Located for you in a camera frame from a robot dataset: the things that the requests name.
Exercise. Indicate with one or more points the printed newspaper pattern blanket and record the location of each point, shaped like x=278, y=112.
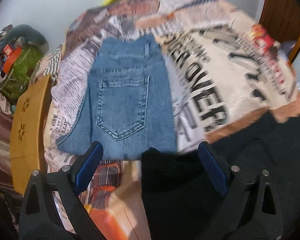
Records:
x=224, y=69

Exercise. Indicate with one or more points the grey plush toy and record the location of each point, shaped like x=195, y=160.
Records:
x=28, y=37

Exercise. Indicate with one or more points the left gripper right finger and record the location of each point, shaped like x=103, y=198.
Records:
x=250, y=208

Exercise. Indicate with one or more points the blue denim jeans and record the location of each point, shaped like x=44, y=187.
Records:
x=127, y=105

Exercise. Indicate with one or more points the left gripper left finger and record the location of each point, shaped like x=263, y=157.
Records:
x=39, y=218

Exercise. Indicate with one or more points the black pants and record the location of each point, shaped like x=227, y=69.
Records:
x=179, y=198

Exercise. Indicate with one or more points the striped pink curtain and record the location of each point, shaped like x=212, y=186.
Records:
x=6, y=118

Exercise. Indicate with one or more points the green patterned storage bag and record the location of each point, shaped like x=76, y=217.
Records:
x=13, y=84

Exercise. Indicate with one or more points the orange box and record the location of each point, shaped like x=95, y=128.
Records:
x=12, y=56

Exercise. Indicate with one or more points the wooden lap desk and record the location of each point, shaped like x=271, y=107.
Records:
x=26, y=142

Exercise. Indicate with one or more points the wooden door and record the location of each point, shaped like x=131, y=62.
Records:
x=281, y=18

